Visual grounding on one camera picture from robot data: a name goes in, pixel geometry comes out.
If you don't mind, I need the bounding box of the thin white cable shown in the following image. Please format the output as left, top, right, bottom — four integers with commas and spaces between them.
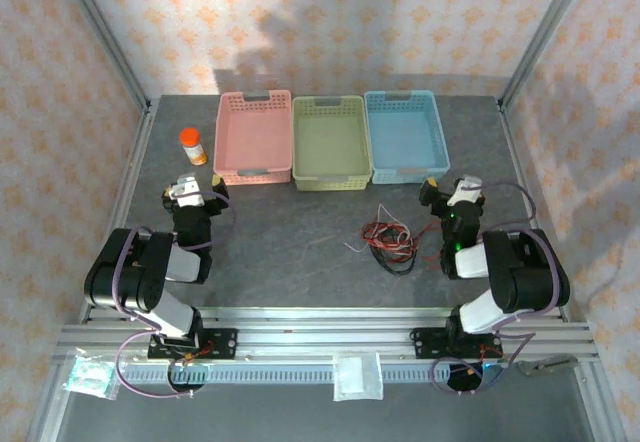
343, 204, 414, 254

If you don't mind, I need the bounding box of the orange-capped bottle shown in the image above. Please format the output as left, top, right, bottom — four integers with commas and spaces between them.
179, 127, 209, 167

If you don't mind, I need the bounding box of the pink plastic basket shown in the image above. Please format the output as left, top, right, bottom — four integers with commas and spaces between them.
213, 89, 293, 186

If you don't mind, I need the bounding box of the blue plastic basket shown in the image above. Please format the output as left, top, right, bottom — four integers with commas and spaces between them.
363, 89, 450, 186

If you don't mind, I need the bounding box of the green plastic basket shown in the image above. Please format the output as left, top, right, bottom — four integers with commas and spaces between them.
291, 95, 373, 192

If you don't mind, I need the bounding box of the plastic bag with green contents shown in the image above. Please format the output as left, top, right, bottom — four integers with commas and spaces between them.
63, 354, 121, 402

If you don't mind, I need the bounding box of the clear bag with white packet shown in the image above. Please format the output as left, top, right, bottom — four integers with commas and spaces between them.
332, 352, 385, 402

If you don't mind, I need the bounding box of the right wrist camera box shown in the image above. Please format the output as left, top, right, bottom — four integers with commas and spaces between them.
446, 174, 485, 207

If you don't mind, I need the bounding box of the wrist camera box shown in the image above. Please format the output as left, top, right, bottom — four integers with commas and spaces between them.
167, 173, 204, 209
446, 174, 485, 207

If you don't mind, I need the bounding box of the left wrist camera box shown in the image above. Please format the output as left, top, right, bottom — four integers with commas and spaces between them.
167, 173, 204, 209

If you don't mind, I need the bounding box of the aluminium side rail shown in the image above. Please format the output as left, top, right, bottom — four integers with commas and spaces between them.
79, 106, 160, 323
497, 104, 571, 322

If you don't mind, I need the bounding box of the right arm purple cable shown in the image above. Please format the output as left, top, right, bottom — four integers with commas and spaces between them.
432, 181, 571, 396

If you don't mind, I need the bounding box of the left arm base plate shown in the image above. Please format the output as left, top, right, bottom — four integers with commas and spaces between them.
148, 328, 239, 362

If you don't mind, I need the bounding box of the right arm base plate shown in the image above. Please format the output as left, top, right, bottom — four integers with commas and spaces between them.
409, 326, 504, 361

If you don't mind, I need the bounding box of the aluminium frame rail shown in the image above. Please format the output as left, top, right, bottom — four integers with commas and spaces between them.
54, 306, 599, 369

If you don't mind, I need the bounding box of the grey slotted cable duct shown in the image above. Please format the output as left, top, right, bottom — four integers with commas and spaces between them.
122, 364, 501, 384

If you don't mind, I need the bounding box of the aluminium frame post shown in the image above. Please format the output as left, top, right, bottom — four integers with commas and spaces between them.
54, 0, 154, 113
497, 0, 596, 111

